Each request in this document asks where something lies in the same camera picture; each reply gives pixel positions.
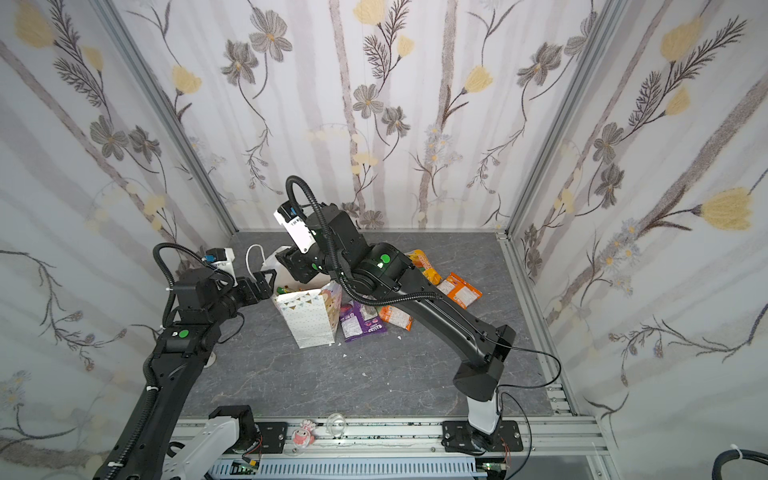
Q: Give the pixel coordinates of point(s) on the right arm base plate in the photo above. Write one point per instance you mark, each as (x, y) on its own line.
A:
(459, 437)

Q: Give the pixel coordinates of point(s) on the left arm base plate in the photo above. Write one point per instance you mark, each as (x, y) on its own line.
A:
(262, 438)

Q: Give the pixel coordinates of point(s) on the white vented cable duct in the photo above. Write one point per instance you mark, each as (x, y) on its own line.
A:
(350, 468)

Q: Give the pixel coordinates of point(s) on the clear plastic ball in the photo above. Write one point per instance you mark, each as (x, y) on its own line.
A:
(336, 425)

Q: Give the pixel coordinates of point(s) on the purple snack pack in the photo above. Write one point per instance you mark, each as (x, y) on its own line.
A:
(358, 320)

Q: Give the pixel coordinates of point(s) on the orange white snack pack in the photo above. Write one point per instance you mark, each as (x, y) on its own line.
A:
(459, 290)

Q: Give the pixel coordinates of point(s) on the white cartoon paper bag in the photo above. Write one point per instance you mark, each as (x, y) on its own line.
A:
(310, 309)

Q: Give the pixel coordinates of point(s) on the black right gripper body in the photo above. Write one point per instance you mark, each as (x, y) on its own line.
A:
(294, 266)

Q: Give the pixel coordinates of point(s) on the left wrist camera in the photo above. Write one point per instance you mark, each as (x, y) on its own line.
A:
(221, 259)

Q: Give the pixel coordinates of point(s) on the orange chips pack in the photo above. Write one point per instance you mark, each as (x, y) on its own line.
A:
(395, 317)

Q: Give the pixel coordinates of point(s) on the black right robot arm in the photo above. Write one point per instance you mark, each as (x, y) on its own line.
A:
(326, 241)

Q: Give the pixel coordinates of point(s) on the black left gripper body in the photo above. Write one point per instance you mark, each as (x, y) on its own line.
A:
(244, 294)

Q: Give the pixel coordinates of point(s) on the yellow mango snack bag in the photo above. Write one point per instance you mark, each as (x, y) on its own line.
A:
(421, 262)

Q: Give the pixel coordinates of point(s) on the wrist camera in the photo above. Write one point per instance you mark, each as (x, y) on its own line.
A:
(287, 216)
(221, 259)

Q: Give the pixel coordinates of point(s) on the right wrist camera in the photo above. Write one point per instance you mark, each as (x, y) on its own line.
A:
(287, 216)

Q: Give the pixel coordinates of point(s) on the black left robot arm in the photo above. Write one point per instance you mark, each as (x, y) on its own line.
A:
(202, 295)

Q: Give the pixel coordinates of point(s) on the pink toy figure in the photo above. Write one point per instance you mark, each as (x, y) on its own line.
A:
(303, 435)

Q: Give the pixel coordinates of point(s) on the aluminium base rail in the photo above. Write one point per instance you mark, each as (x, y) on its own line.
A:
(408, 437)

